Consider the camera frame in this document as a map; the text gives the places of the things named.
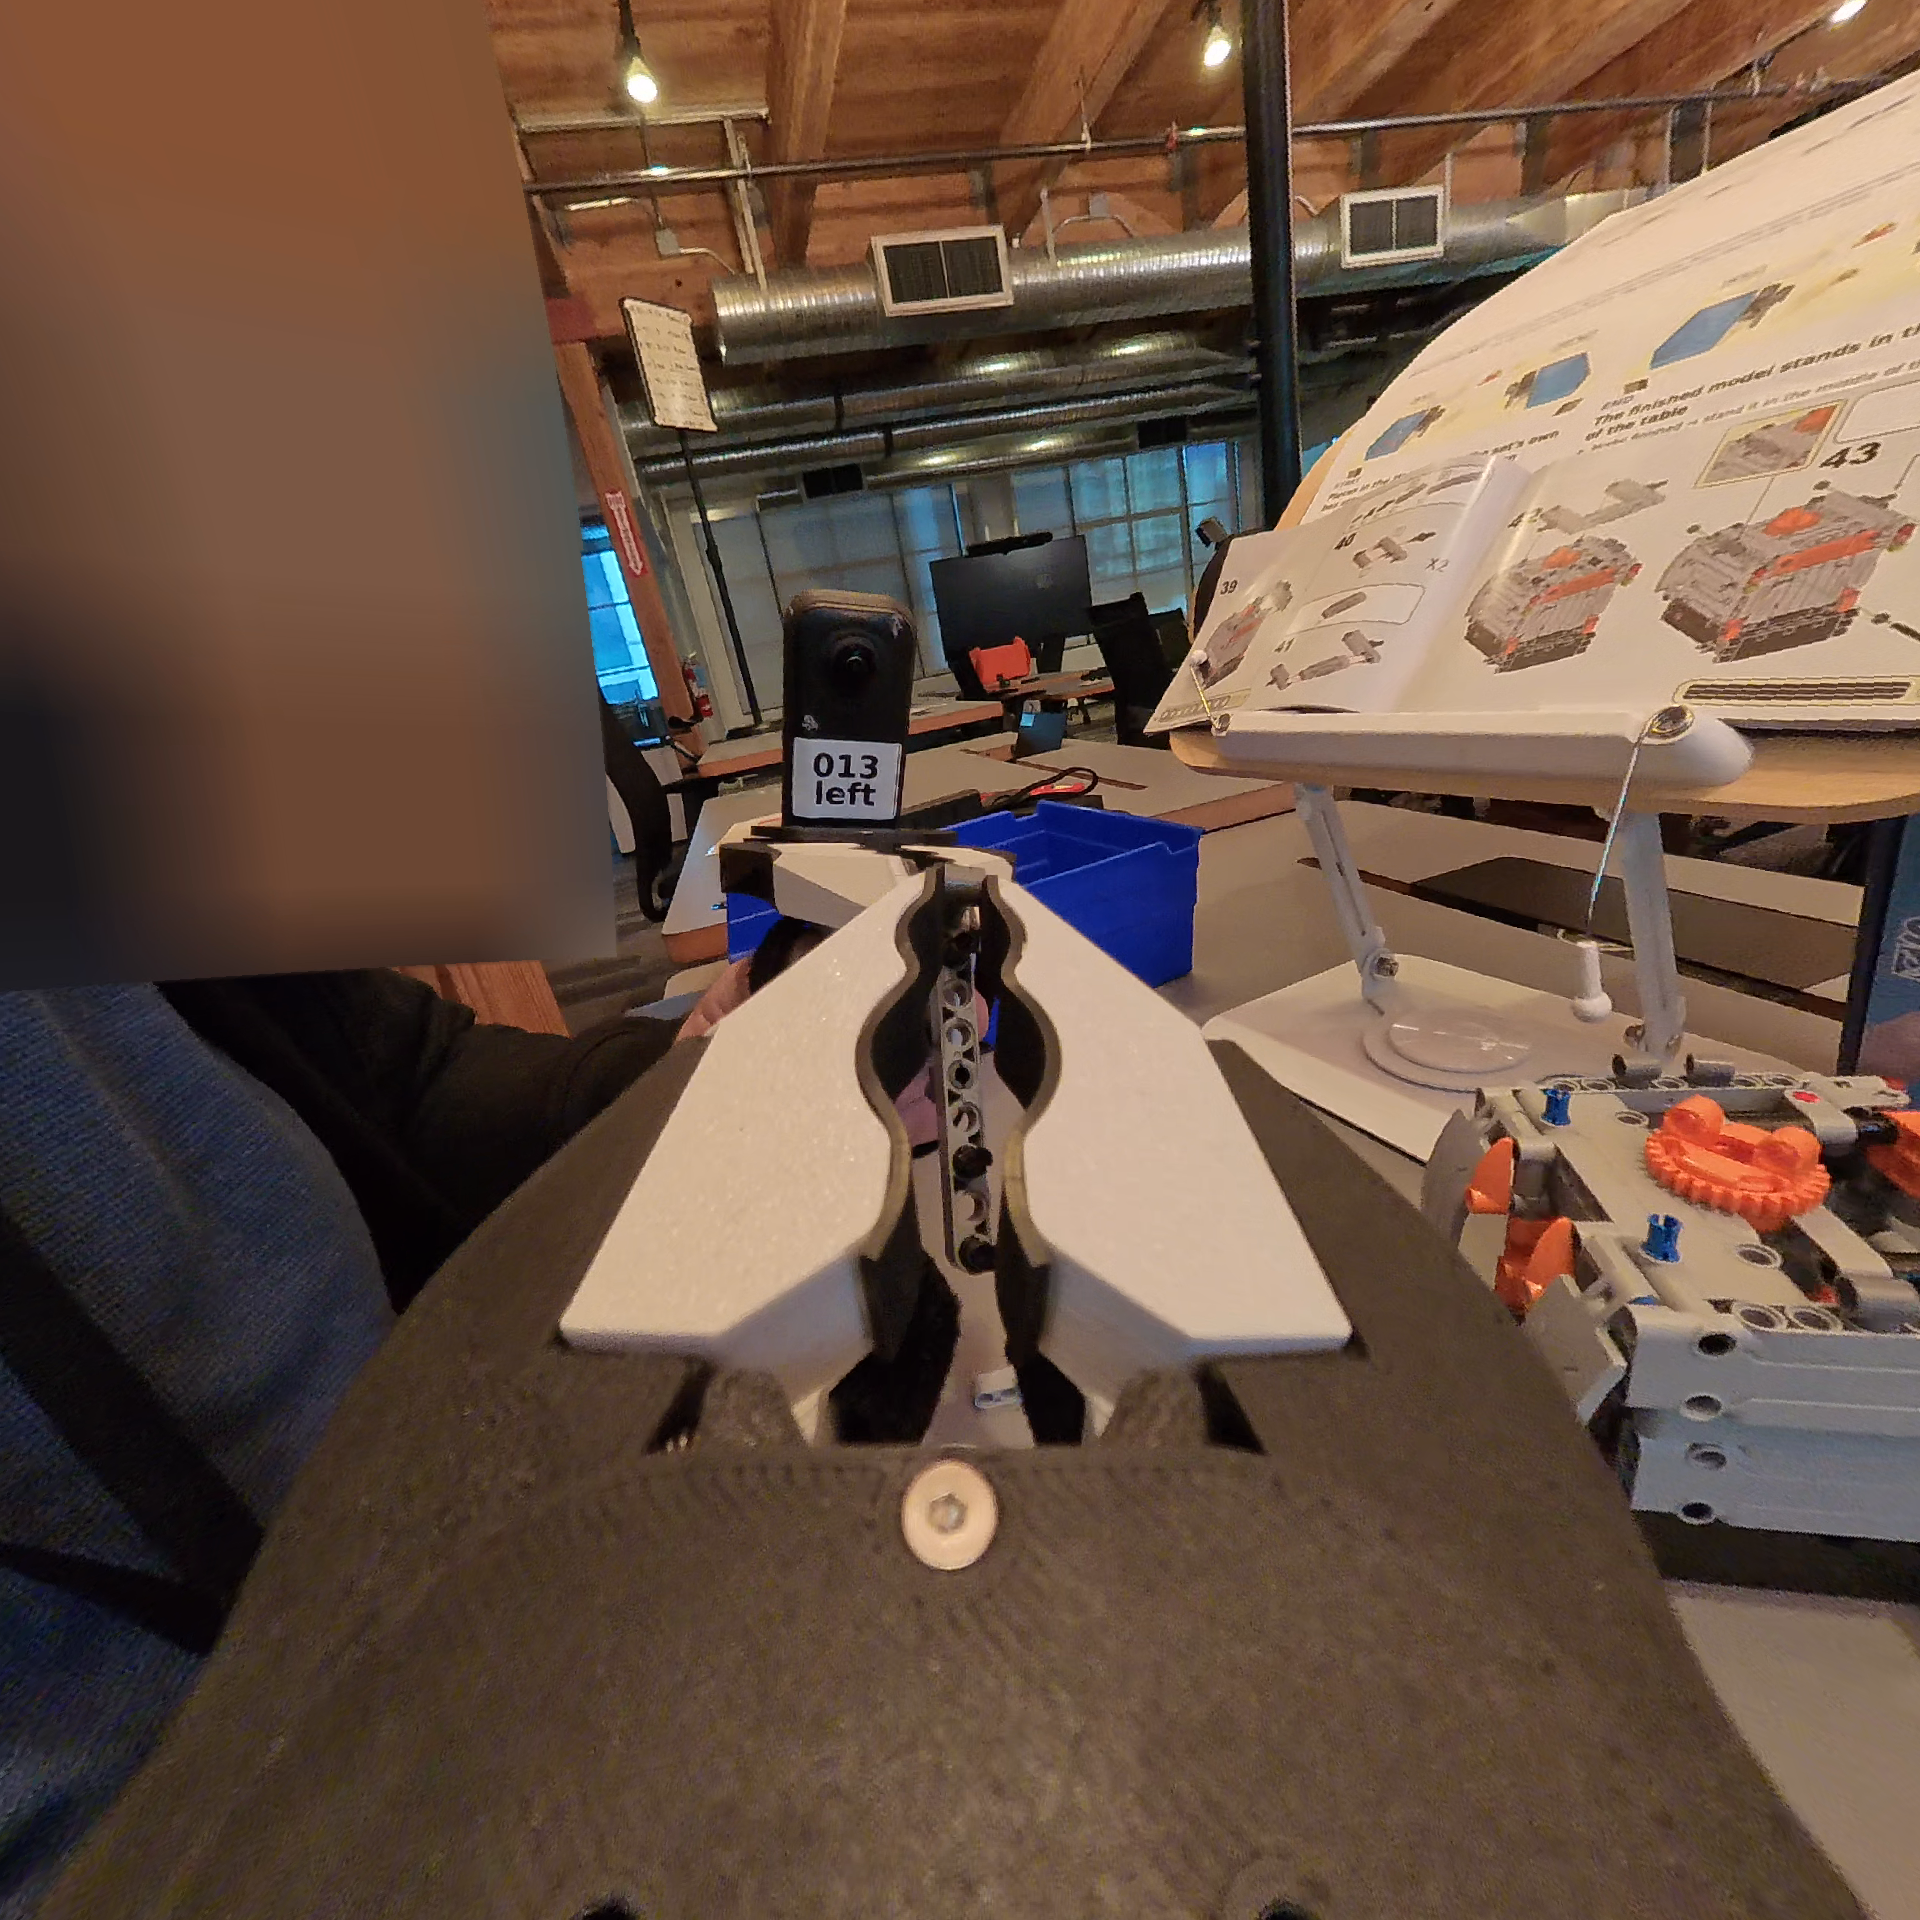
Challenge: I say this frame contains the black steel pillar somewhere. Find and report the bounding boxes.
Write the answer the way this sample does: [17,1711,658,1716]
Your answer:
[1239,0,1307,529]

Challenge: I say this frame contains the silver air duct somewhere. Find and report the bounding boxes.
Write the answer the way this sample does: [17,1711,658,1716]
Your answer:
[708,187,1593,369]

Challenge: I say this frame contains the person's left forearm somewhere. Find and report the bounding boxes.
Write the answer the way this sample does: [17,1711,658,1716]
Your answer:
[157,967,707,1308]

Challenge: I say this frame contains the black office chair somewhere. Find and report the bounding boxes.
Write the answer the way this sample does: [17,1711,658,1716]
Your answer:
[1089,593,1203,748]

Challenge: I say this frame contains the person's left hand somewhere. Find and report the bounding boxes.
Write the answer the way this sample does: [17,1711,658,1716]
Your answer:
[675,961,959,1162]

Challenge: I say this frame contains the black monitor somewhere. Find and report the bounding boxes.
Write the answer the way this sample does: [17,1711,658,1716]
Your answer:
[927,533,1094,673]

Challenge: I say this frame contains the white rounded board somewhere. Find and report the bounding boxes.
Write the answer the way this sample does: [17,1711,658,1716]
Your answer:
[1205,961,1850,1162]

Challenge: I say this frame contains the black strap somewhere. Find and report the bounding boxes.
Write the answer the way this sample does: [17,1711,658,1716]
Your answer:
[0,1201,279,1660]

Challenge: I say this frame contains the large instruction sheet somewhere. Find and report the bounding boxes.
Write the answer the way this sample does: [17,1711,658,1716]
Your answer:
[1283,66,1920,529]

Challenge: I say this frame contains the grey orange toy brick vehicle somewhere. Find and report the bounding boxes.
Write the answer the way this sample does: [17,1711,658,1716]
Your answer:
[1421,1073,1920,1547]

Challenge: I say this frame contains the white notice board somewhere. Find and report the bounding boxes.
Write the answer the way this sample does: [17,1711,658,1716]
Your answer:
[617,296,722,436]

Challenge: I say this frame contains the white air vent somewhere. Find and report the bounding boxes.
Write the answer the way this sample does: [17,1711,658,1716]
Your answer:
[871,224,1017,317]
[1338,185,1450,269]

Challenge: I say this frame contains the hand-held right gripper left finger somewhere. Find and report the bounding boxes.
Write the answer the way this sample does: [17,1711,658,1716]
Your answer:
[557,879,939,1449]

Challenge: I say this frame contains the person's blue jeans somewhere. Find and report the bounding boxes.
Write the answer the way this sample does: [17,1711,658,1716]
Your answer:
[0,984,407,1920]

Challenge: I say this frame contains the blue tagged plastic bin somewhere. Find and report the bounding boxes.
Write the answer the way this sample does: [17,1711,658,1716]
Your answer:
[726,801,1205,989]

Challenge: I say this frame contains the white round stand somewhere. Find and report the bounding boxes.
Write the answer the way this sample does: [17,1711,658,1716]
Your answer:
[1294,780,1693,1095]

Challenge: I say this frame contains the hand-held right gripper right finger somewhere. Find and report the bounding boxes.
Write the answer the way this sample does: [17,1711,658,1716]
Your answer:
[990,885,1355,1449]

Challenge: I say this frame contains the thin white cable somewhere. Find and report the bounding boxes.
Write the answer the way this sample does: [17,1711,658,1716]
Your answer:
[1567,717,1693,1025]

